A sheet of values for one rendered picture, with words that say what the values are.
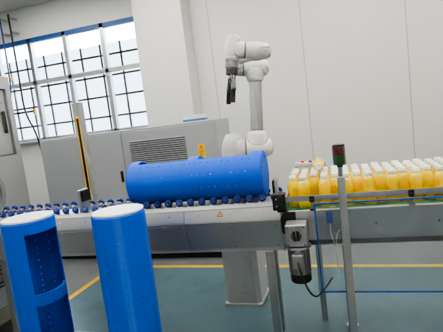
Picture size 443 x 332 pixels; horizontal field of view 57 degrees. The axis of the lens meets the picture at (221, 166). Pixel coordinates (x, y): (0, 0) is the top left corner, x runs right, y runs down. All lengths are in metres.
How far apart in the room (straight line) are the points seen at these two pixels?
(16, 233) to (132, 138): 2.30
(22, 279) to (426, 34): 4.58
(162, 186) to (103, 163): 2.22
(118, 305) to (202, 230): 0.66
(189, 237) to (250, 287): 0.85
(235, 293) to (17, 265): 1.61
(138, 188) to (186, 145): 1.68
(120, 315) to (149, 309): 0.15
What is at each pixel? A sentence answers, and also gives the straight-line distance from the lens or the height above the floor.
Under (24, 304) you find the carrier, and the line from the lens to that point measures 2.59.
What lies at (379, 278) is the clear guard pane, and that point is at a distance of 2.38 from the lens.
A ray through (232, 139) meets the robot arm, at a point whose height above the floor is 1.28.
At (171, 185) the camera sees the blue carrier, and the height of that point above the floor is 1.08.
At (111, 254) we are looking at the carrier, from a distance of 2.22.
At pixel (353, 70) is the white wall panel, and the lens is 5.19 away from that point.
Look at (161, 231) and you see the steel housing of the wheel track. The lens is 2.66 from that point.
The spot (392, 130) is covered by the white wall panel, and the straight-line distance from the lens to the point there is 5.21.
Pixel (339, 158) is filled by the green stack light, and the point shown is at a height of 1.19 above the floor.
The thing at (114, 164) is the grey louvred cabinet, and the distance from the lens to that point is 4.65.
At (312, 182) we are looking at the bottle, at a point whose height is 1.03.
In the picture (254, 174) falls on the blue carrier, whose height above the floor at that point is 1.11.
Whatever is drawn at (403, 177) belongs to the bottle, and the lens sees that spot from 2.38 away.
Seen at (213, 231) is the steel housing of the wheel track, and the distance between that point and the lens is 2.55.
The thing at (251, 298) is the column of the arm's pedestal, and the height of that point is 0.06.
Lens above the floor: 1.46
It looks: 7 degrees down
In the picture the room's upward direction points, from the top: 7 degrees counter-clockwise
